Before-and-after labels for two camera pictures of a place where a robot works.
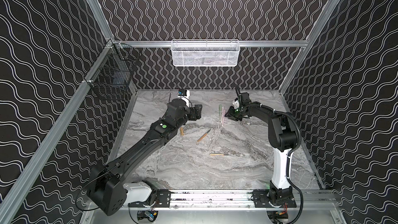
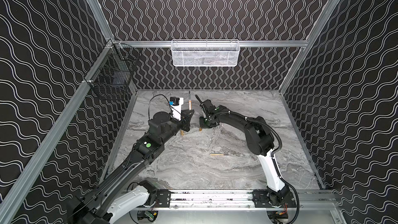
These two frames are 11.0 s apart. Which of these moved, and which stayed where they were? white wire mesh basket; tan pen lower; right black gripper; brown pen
Moved: right black gripper; brown pen
Stayed: white wire mesh basket; tan pen lower
